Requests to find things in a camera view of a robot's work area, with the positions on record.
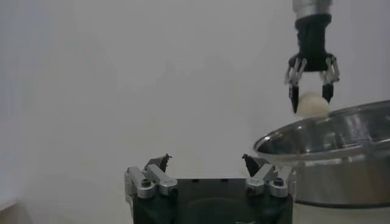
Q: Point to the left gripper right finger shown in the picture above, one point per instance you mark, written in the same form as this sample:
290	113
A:
262	176

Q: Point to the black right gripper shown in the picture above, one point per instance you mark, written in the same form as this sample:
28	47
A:
312	39

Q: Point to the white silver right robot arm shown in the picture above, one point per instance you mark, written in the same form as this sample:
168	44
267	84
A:
310	7

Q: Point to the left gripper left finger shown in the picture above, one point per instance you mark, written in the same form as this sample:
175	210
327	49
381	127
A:
158	179

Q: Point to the stainless steel steamer basket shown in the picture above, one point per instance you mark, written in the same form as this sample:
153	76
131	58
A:
335	182

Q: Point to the white steamed baozi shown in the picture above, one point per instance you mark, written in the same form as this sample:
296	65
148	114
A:
312	105

